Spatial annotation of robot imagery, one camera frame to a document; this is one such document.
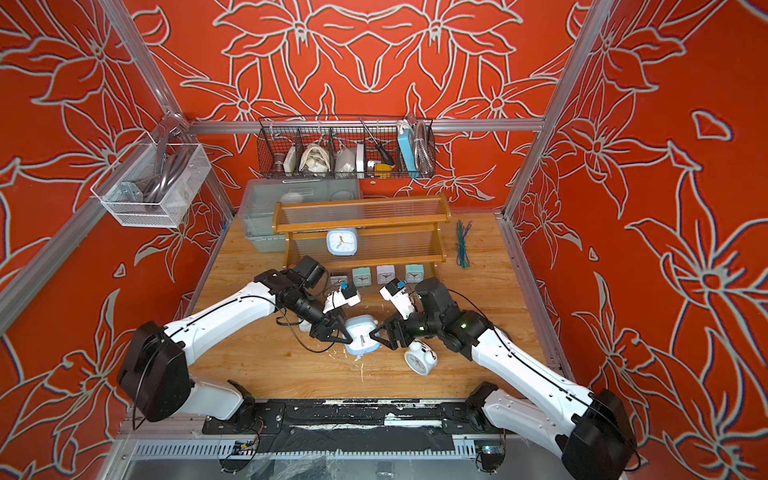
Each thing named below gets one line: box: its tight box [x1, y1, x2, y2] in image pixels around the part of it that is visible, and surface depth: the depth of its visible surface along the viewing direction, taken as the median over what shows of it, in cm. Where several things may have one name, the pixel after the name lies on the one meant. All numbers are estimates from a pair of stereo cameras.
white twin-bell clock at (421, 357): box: [404, 339, 438, 376], surface depth 77 cm
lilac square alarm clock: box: [376, 265, 396, 284], surface depth 97 cm
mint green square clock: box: [352, 267, 372, 287], surface depth 96 cm
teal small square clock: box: [405, 264, 424, 283], surface depth 97 cm
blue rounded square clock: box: [326, 228, 358, 256], surface depth 87 cm
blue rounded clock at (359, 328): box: [344, 315, 380, 355], surface depth 73 cm
